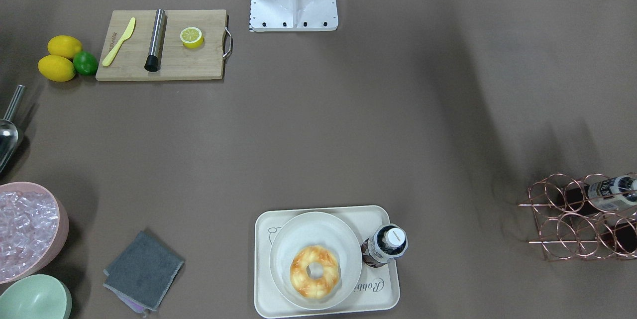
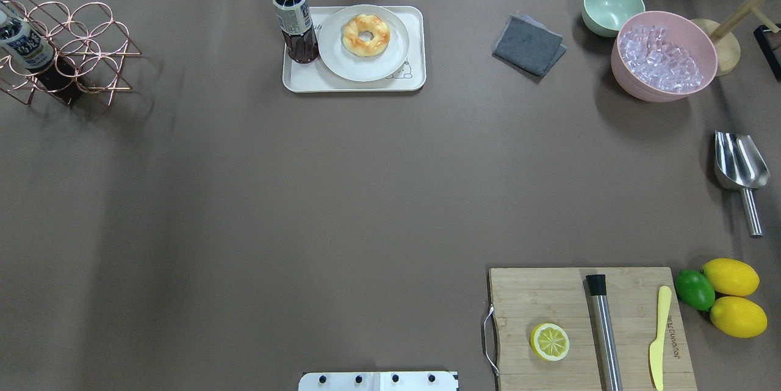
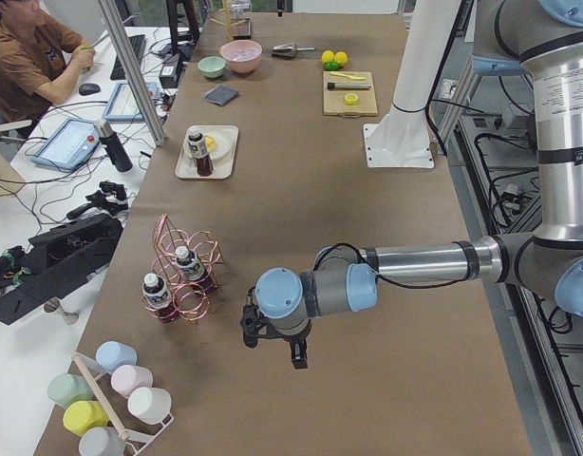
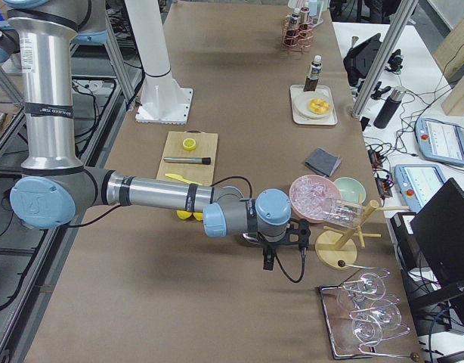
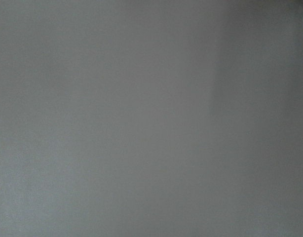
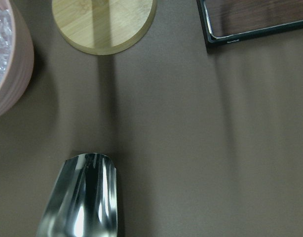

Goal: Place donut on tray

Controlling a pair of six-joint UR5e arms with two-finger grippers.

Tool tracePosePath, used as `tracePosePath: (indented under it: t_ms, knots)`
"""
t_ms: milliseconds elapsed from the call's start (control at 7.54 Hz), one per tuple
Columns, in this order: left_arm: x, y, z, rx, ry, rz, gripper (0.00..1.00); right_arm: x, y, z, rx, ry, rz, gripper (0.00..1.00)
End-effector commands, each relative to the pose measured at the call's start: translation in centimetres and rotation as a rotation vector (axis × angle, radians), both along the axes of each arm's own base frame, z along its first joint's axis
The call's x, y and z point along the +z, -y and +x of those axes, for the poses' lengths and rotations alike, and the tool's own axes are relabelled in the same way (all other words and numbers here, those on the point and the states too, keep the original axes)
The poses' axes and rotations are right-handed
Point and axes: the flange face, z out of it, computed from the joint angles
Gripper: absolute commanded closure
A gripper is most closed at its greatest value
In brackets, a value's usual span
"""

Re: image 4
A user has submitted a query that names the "copper wire bottle rack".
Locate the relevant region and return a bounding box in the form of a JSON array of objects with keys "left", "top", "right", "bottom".
[{"left": 280, "top": 14, "right": 313, "bottom": 54}]

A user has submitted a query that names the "lower yellow lemon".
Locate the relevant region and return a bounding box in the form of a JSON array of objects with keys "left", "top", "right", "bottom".
[{"left": 176, "top": 210, "right": 193, "bottom": 220}]

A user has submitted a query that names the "near teach pendant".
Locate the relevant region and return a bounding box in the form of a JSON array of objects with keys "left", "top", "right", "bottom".
[{"left": 394, "top": 164, "right": 446, "bottom": 213}]

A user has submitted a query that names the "steel muddler black tip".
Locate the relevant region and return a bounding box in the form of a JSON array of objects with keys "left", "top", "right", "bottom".
[{"left": 163, "top": 157, "right": 212, "bottom": 165}]

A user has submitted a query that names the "clear glass cup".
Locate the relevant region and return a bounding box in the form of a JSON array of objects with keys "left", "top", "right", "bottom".
[{"left": 320, "top": 198, "right": 363, "bottom": 228}]

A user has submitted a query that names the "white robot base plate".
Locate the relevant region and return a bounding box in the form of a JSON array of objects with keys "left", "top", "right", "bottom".
[{"left": 135, "top": 86, "right": 193, "bottom": 125}]

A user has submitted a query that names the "teach pendant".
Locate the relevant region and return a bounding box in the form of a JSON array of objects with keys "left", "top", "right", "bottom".
[
  {"left": 415, "top": 117, "right": 464, "bottom": 166},
  {"left": 394, "top": 164, "right": 446, "bottom": 213}
]

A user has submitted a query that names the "grey round plate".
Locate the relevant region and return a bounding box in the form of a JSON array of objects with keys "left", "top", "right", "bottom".
[{"left": 293, "top": 92, "right": 334, "bottom": 119}]

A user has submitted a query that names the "white rabbit tray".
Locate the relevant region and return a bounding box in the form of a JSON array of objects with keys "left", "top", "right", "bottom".
[{"left": 289, "top": 85, "right": 338, "bottom": 126}]

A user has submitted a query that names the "wire glass rack tray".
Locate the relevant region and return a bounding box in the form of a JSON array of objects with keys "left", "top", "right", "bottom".
[{"left": 318, "top": 265, "right": 420, "bottom": 362}]

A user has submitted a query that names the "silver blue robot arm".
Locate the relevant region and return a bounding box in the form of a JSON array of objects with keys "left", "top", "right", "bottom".
[{"left": 7, "top": 1, "right": 311, "bottom": 270}]

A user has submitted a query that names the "glazed ring donut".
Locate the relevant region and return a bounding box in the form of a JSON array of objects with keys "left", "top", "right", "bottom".
[{"left": 308, "top": 98, "right": 329, "bottom": 115}]

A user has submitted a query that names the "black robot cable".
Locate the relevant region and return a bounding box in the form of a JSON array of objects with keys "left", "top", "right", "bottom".
[{"left": 0, "top": 175, "right": 308, "bottom": 313}]

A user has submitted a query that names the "tea bottle on tray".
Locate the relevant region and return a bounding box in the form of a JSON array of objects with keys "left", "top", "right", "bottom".
[{"left": 303, "top": 54, "right": 322, "bottom": 92}]

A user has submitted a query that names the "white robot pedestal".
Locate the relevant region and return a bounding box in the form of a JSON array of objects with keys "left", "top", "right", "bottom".
[{"left": 125, "top": 0, "right": 171, "bottom": 93}]

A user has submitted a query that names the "mint green bowl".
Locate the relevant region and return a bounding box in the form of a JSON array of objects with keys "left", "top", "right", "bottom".
[{"left": 333, "top": 177, "right": 367, "bottom": 204}]

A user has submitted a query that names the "black monitor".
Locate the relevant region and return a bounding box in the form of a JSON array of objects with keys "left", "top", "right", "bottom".
[{"left": 411, "top": 178, "right": 464, "bottom": 287}]

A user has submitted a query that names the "black thermos bottle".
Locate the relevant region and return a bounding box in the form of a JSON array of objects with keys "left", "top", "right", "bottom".
[{"left": 373, "top": 85, "right": 406, "bottom": 129}]

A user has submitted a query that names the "yellow plastic knife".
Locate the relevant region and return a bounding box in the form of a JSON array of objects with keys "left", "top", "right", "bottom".
[{"left": 165, "top": 173, "right": 196, "bottom": 185}]

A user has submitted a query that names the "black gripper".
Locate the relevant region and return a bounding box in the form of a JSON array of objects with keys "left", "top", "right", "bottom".
[{"left": 260, "top": 218, "right": 310, "bottom": 270}]

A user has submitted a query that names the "metal ice scoop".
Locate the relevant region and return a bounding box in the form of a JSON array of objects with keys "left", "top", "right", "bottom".
[{"left": 242, "top": 233, "right": 262, "bottom": 246}]

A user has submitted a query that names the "wooden cup tree stand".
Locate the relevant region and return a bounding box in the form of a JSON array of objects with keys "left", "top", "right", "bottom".
[{"left": 314, "top": 200, "right": 409, "bottom": 270}]

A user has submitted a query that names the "folded grey cloth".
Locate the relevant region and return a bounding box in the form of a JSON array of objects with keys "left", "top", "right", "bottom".
[{"left": 305, "top": 147, "right": 342, "bottom": 177}]

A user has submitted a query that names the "tea bottle in rack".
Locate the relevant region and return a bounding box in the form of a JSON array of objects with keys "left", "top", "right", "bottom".
[{"left": 284, "top": 8, "right": 300, "bottom": 45}]

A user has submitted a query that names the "aluminium frame post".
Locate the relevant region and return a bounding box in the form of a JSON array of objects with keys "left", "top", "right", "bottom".
[{"left": 351, "top": 0, "right": 419, "bottom": 119}]

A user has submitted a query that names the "pink bowl of ice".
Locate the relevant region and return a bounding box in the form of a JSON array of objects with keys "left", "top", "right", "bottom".
[{"left": 289, "top": 175, "right": 341, "bottom": 223}]

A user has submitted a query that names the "bamboo cutting board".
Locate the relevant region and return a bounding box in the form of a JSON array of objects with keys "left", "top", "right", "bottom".
[{"left": 156, "top": 131, "right": 218, "bottom": 185}]

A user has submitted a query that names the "half lemon slice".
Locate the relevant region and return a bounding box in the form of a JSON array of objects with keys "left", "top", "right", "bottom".
[{"left": 182, "top": 138, "right": 197, "bottom": 151}]

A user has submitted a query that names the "far teach pendant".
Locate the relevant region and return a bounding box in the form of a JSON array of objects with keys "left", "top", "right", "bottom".
[{"left": 415, "top": 117, "right": 464, "bottom": 166}]

